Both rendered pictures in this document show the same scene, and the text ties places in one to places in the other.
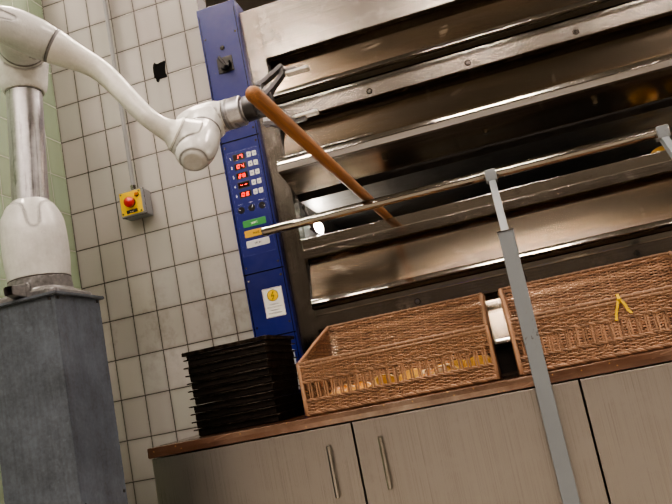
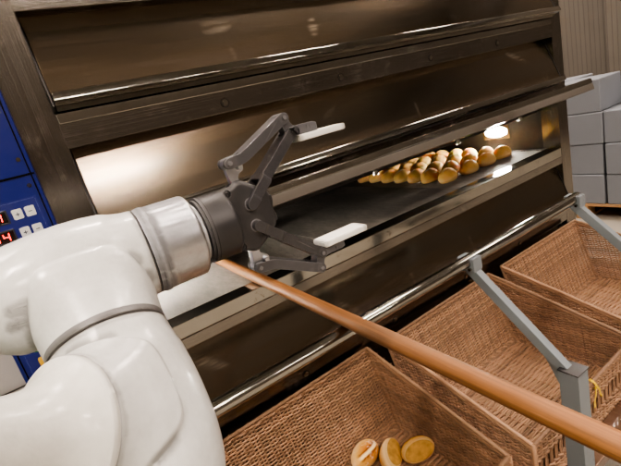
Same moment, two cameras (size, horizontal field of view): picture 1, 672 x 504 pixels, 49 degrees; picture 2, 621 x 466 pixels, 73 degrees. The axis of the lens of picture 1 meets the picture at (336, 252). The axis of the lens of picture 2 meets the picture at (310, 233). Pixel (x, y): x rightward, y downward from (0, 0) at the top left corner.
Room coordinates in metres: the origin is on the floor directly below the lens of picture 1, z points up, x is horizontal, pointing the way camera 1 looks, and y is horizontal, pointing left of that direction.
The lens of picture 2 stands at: (1.64, 0.39, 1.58)
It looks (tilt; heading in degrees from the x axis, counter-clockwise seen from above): 15 degrees down; 318
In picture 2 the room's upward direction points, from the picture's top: 14 degrees counter-clockwise
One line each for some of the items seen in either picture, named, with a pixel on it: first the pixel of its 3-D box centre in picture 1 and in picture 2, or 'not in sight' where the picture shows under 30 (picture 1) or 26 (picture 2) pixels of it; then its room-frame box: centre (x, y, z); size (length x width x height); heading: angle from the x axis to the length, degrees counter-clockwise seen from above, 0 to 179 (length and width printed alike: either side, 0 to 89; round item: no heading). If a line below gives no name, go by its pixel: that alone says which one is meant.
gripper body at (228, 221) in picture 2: (259, 105); (236, 219); (2.05, 0.14, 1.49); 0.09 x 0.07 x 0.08; 77
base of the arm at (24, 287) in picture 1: (36, 291); not in sight; (1.82, 0.76, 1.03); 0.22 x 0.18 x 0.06; 168
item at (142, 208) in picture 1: (135, 204); not in sight; (2.70, 0.71, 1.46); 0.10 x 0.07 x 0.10; 77
